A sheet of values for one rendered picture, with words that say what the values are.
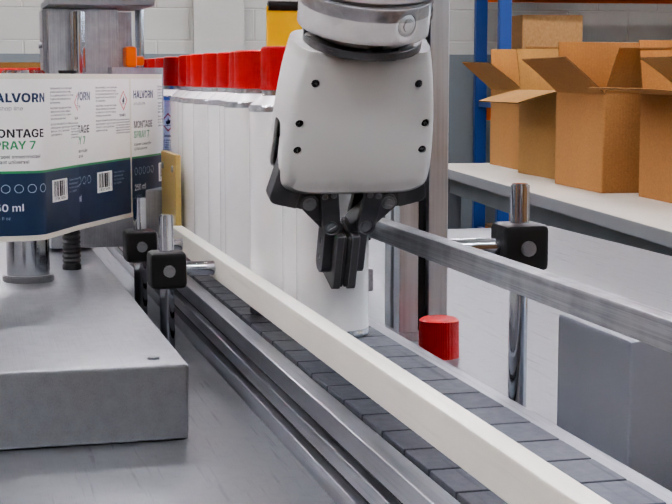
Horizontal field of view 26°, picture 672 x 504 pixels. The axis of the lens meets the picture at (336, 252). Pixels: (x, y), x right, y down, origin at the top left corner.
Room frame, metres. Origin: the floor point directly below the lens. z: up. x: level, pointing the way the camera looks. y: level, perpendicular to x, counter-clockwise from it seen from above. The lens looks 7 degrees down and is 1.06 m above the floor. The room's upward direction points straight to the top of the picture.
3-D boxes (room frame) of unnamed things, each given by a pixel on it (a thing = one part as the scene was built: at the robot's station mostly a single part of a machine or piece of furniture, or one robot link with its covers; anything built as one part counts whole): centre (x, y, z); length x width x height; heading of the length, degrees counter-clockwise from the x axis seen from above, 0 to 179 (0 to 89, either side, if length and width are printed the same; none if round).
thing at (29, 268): (1.30, 0.28, 0.97); 0.05 x 0.05 x 0.19
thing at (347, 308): (1.02, 0.00, 0.98); 0.05 x 0.05 x 0.20
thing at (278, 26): (1.21, 0.04, 1.09); 0.03 x 0.01 x 0.06; 105
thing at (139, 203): (1.36, 0.17, 0.89); 0.06 x 0.03 x 0.12; 105
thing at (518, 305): (0.91, -0.10, 0.91); 0.07 x 0.03 x 0.17; 105
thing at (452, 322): (1.20, -0.09, 0.85); 0.03 x 0.03 x 0.03
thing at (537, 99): (4.17, -0.67, 0.97); 0.46 x 0.44 x 0.37; 13
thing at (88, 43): (1.60, 0.25, 1.01); 0.14 x 0.13 x 0.26; 15
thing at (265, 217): (1.12, 0.04, 0.98); 0.05 x 0.05 x 0.20
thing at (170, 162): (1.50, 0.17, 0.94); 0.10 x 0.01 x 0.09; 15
